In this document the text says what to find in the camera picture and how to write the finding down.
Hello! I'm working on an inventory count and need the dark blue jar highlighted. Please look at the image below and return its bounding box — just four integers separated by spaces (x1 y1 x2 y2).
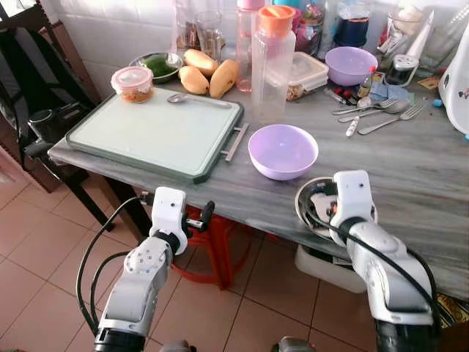
333 4 373 48

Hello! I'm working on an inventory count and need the round food container pink lid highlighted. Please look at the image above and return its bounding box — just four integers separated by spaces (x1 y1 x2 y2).
111 66 155 103

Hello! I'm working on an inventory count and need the square clear food container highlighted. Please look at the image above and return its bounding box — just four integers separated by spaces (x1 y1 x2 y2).
287 51 330 101

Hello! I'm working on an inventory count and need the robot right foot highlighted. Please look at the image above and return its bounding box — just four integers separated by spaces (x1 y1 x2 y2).
277 337 316 352

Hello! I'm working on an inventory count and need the pale green cutting board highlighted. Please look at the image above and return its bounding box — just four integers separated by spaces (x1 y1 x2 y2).
66 89 250 184

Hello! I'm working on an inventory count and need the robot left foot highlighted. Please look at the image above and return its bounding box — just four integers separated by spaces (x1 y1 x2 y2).
160 340 195 352

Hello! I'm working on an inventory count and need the steel bowl of greens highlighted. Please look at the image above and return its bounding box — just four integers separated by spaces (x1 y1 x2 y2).
130 51 184 85

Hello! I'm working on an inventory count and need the stainless steel bowl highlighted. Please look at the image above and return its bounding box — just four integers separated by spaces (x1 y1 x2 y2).
295 176 378 240

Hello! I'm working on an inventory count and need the white plastic bin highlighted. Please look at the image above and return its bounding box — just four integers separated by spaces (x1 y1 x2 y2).
295 244 367 294

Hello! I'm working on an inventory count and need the red plastic stool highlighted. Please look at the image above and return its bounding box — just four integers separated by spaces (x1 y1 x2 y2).
170 205 254 290

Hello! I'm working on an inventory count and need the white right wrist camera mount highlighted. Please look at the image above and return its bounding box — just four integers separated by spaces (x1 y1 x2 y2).
330 170 374 227

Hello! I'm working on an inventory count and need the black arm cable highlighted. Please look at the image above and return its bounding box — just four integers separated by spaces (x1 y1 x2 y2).
90 252 129 323
308 209 440 323
75 192 155 334

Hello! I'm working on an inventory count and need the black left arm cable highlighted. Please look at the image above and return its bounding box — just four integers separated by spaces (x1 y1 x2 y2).
90 252 129 323
75 192 155 334

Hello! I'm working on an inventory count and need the purple plastic bowl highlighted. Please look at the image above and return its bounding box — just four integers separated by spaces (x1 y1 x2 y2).
248 124 320 181
325 46 380 87

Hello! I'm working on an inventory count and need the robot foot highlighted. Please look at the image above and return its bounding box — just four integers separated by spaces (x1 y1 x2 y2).
277 337 316 352
160 340 195 352

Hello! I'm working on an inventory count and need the steel fork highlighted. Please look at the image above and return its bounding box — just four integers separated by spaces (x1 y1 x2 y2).
358 103 427 136

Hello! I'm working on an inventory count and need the patterned floor mat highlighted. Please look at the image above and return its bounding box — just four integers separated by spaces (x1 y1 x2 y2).
436 293 469 329

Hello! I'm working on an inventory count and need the grey wood top table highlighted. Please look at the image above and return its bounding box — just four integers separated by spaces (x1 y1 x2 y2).
48 77 469 301

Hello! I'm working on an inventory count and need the clear drinking glass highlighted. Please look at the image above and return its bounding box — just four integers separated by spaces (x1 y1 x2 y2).
194 11 223 61

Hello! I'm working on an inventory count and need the white handled knife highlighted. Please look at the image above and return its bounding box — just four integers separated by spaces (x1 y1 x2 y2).
344 114 361 138

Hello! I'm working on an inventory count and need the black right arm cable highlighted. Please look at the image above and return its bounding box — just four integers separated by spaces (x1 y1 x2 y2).
308 209 440 323

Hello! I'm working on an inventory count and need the yellow mango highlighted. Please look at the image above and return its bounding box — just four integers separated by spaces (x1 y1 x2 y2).
210 59 240 100
185 48 219 78
178 66 210 95

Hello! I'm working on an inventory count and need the blue cloth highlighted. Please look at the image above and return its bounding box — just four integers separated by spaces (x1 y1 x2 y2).
370 81 415 103

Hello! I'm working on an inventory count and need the white kitchen appliance with screen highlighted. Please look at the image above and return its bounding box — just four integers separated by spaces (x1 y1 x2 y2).
438 26 469 140

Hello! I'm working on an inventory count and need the small sauce bottle red cap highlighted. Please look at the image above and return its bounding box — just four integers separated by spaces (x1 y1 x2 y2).
359 67 376 100

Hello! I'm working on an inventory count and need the clear bottle orange cap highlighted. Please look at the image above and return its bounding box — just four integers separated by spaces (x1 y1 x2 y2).
251 6 298 122

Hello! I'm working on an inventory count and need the steel spoon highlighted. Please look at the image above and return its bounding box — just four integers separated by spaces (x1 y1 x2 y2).
331 99 411 117
167 92 234 109

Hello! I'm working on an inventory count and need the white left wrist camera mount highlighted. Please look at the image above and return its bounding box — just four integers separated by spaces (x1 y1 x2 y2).
150 187 188 254

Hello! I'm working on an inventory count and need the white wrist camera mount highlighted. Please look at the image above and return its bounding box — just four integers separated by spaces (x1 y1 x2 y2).
150 187 188 254
330 170 374 227

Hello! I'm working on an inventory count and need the pink plastic bottle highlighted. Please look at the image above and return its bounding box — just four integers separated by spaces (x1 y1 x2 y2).
236 0 266 92

